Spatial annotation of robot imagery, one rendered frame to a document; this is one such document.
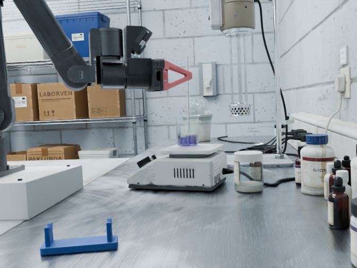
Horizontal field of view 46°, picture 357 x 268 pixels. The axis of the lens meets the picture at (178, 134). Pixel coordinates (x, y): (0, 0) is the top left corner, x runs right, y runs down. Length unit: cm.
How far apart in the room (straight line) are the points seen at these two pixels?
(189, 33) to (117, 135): 99
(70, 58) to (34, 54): 234
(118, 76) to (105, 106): 216
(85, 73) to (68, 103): 227
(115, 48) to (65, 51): 10
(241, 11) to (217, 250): 81
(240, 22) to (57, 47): 55
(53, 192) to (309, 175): 50
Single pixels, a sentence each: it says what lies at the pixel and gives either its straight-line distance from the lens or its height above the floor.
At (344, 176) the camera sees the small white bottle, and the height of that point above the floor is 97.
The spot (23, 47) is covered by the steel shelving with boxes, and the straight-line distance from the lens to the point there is 328.
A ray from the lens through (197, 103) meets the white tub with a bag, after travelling 191.
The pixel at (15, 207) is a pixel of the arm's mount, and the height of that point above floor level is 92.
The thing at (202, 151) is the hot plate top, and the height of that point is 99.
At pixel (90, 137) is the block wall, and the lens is 350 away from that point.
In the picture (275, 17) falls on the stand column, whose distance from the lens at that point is 128.
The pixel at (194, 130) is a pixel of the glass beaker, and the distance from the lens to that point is 93.
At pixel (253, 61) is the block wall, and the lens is 331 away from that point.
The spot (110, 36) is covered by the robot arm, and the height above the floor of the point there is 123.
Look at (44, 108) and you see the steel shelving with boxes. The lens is 324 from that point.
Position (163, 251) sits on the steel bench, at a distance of 56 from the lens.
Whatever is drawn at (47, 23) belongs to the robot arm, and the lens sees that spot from 92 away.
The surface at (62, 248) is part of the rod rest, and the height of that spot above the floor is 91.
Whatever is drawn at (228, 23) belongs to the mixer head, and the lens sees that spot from 124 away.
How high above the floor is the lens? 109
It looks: 5 degrees down
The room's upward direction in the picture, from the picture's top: 3 degrees counter-clockwise
